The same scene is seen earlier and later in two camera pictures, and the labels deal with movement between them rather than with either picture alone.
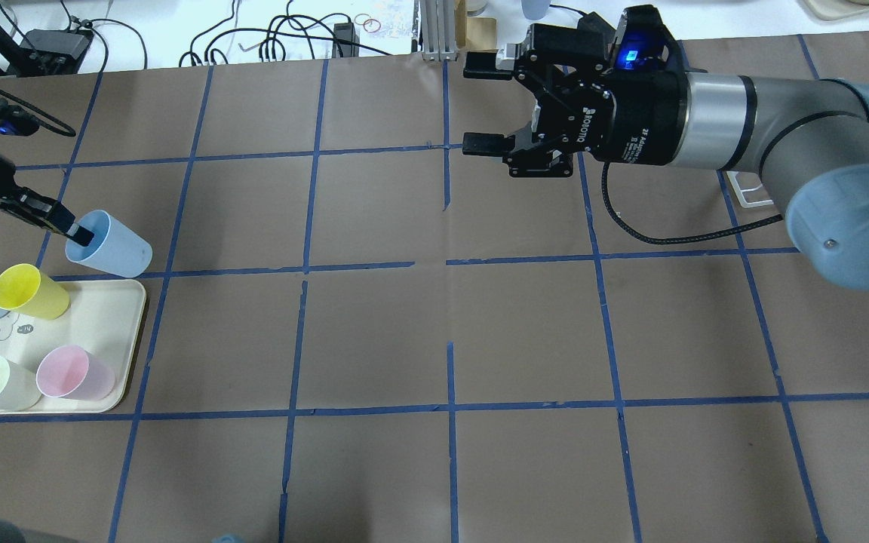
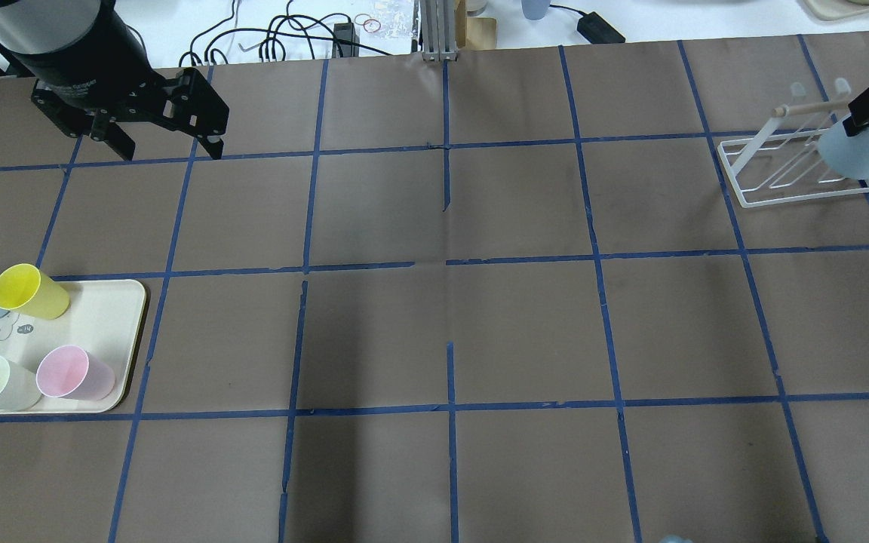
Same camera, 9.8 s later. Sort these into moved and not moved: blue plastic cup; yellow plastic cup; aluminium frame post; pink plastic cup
Moved: blue plastic cup
Not moved: aluminium frame post; yellow plastic cup; pink plastic cup
